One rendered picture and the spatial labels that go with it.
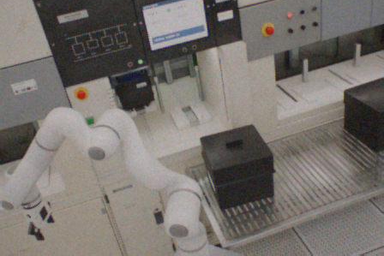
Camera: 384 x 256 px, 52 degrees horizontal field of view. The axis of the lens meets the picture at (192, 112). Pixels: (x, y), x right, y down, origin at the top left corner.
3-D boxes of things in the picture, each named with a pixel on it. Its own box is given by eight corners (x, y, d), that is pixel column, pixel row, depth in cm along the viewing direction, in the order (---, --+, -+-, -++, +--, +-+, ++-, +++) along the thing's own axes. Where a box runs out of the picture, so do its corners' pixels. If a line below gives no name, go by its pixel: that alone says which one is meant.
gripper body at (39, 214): (33, 209, 148) (44, 230, 154) (45, 190, 157) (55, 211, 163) (15, 209, 150) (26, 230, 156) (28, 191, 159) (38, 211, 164)
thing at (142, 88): (122, 116, 255) (109, 71, 240) (117, 102, 273) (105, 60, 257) (159, 104, 260) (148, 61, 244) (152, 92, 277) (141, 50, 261)
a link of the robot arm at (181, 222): (208, 228, 157) (200, 181, 145) (203, 267, 141) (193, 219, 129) (179, 228, 159) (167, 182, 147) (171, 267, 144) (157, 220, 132)
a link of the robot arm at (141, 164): (180, 232, 144) (186, 200, 158) (206, 220, 139) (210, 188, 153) (79, 139, 128) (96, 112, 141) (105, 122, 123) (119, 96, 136)
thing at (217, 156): (214, 188, 181) (211, 166, 174) (201, 152, 206) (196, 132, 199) (276, 172, 183) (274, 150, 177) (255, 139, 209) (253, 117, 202)
